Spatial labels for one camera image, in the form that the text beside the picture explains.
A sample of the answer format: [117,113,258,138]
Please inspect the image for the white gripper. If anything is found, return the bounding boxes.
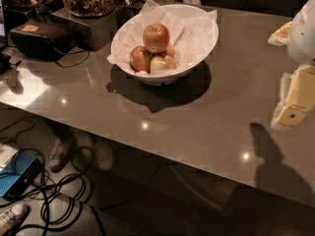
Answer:
[268,0,315,131]

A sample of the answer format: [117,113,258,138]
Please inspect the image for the white bowl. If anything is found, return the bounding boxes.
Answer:
[110,3,220,87]

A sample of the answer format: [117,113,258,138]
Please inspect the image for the hidden back red apple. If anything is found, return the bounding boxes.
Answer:
[165,43,175,56]

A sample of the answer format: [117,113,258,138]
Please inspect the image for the front yellow-red apple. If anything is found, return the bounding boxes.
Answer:
[150,54,177,73]

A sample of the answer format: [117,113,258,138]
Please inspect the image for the dark square jar stand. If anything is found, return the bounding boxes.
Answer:
[52,8,118,51]

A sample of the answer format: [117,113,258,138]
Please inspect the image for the white shoe under table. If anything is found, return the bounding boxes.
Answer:
[49,137,74,173]

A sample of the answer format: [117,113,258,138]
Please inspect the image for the black device with label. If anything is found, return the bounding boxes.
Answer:
[10,20,74,61]

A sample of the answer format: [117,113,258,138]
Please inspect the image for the blue box on floor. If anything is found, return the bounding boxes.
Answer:
[0,151,42,200]

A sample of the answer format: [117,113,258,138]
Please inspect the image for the white sneaker bottom left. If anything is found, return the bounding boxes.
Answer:
[0,203,31,236]

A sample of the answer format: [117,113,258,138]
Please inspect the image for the black cable on table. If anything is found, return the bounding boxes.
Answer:
[53,47,92,69]

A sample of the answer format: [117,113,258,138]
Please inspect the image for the black cables on floor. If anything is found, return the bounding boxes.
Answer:
[0,116,106,236]

